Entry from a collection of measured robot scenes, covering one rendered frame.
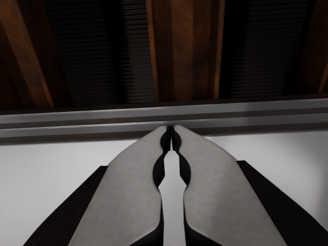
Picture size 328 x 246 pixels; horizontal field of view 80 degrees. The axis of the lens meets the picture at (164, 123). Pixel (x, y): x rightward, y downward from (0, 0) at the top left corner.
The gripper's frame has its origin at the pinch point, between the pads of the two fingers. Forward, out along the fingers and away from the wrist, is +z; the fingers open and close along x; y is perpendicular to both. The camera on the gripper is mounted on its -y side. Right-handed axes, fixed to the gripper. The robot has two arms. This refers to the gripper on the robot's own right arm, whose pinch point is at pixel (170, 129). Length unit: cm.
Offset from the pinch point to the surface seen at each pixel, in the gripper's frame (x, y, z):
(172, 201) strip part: -0.2, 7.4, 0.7
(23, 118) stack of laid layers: -11.2, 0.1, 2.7
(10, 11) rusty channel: -19.0, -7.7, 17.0
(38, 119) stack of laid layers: -10.1, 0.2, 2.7
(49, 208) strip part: -10.8, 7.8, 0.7
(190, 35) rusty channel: 2.9, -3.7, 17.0
